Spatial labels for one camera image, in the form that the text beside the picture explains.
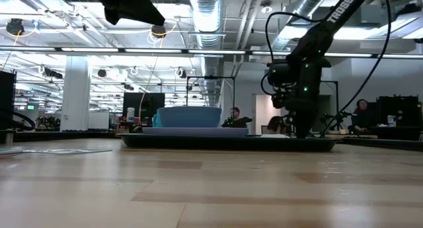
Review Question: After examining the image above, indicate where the black ceiling cord reel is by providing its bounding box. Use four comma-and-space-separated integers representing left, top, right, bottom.
150, 22, 168, 40
5, 17, 26, 36

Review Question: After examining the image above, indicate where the black frame stand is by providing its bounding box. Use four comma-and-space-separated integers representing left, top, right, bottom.
185, 75, 237, 123

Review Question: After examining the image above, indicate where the dark green plastic tray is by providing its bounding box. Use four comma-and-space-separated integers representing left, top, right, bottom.
116, 132, 344, 153

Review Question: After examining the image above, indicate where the black monitor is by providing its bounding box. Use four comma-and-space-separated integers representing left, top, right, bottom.
122, 92, 166, 125

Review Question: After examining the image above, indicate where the lilac plate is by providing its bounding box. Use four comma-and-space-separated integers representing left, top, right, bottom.
141, 126, 250, 138

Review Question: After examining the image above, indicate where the black aluminium table frame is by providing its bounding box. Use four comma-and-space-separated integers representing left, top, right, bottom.
0, 130, 423, 153

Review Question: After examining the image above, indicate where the black cabinet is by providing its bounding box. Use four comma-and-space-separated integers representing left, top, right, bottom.
376, 95, 423, 141

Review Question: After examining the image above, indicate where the silver spiral duct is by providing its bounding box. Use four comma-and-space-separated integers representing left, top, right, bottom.
270, 0, 333, 52
188, 0, 227, 107

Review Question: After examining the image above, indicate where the person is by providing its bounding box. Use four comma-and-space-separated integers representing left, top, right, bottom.
229, 106, 243, 122
349, 98, 377, 135
266, 115, 289, 135

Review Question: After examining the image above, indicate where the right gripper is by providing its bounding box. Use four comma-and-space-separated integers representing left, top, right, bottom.
286, 59, 331, 139

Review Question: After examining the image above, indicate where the white building column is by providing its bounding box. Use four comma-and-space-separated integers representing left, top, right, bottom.
59, 55, 91, 132

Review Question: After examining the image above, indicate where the black panel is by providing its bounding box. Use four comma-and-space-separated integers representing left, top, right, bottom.
0, 70, 17, 132

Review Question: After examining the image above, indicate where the blue bowl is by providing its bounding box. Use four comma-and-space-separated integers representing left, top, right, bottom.
155, 106, 223, 129

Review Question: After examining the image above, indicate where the long ceiling light strip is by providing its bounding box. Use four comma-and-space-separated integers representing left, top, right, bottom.
0, 46, 423, 60

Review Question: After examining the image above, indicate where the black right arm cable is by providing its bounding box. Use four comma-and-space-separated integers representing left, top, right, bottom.
319, 0, 393, 138

